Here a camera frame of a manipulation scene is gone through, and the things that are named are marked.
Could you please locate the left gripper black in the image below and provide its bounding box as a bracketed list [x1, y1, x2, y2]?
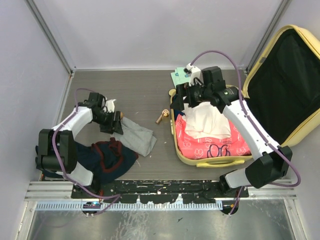
[93, 109, 123, 135]

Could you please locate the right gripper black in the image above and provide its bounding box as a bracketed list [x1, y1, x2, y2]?
[170, 79, 212, 111]

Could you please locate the grey shirt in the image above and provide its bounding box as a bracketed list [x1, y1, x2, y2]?
[113, 117, 157, 157]

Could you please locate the white cloth garment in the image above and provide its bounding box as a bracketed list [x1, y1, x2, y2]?
[182, 102, 231, 140]

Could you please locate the pink patterned shirt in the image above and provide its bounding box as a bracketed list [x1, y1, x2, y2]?
[175, 114, 251, 160]

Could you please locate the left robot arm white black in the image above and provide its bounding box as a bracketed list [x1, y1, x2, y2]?
[35, 91, 123, 198]

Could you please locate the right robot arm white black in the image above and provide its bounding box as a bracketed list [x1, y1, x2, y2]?
[170, 64, 293, 197]

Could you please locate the green tissue packet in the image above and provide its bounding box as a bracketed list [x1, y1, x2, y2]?
[170, 67, 190, 87]

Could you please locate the navy garment red trim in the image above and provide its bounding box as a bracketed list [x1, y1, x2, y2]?
[91, 137, 139, 185]

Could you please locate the yellow suitcase black lining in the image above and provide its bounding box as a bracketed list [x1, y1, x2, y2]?
[171, 25, 320, 168]

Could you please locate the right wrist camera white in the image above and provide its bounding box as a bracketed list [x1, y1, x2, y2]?
[183, 63, 201, 86]

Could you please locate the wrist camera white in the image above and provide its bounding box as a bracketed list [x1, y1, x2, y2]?
[183, 63, 201, 86]
[102, 99, 116, 113]

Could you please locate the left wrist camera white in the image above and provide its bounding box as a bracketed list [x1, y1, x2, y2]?
[102, 99, 116, 113]

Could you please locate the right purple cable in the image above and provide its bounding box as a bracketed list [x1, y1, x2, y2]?
[191, 50, 302, 216]

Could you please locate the left aluminium corner post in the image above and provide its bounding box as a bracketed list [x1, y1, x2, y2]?
[24, 0, 75, 75]

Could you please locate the aluminium corner post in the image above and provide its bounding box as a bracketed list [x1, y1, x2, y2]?
[245, 0, 292, 74]
[24, 0, 75, 75]

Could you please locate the aluminium rail frame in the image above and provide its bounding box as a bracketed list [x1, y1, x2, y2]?
[24, 180, 297, 215]

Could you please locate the black mounting base plate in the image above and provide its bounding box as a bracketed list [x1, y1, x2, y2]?
[71, 180, 249, 205]

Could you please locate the right aluminium corner post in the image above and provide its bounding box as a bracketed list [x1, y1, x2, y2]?
[245, 0, 292, 74]

